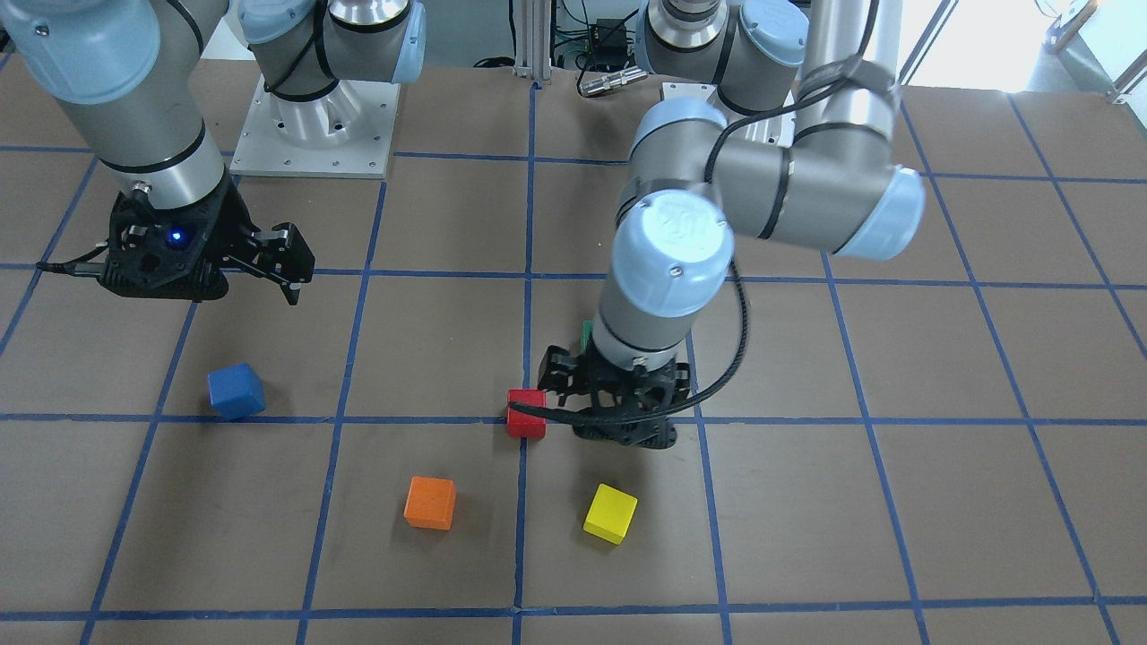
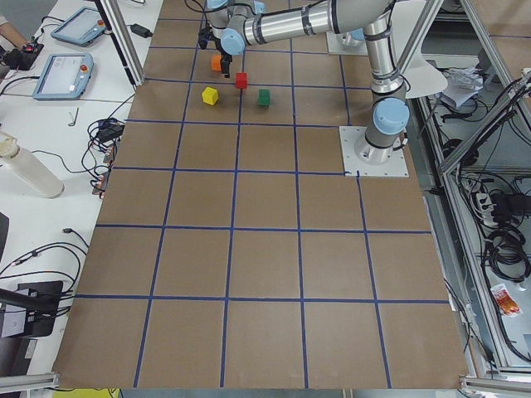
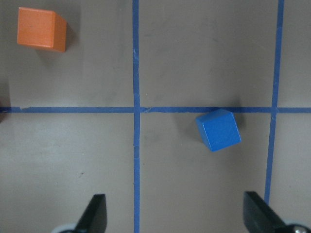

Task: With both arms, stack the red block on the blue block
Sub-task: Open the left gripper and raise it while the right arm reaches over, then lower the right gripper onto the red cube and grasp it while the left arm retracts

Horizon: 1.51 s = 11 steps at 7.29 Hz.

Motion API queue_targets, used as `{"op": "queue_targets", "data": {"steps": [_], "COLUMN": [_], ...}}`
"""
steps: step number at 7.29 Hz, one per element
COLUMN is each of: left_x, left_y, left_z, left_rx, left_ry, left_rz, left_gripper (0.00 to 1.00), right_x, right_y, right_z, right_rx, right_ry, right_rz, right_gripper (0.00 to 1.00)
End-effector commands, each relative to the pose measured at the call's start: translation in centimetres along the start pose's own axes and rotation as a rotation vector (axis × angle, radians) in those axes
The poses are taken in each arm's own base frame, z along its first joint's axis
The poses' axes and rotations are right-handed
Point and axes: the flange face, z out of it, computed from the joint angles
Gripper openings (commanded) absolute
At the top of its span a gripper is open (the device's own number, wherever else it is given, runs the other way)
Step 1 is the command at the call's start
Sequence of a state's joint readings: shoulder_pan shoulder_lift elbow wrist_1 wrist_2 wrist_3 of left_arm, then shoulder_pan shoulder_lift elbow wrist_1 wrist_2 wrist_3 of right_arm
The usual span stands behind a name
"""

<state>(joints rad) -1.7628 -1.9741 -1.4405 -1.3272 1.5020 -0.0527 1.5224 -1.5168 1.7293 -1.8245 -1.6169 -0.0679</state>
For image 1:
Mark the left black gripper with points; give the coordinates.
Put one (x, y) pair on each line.
(557, 370)

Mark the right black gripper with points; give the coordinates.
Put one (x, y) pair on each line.
(235, 228)

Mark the red block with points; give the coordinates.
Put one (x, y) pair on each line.
(523, 425)

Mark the green block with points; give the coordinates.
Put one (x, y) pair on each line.
(585, 336)

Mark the yellow block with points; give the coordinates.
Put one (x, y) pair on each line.
(610, 514)

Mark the orange block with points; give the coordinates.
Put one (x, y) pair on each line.
(430, 503)

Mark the blue block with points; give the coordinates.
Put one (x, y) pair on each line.
(236, 391)

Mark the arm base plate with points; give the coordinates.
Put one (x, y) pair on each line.
(347, 134)
(684, 99)

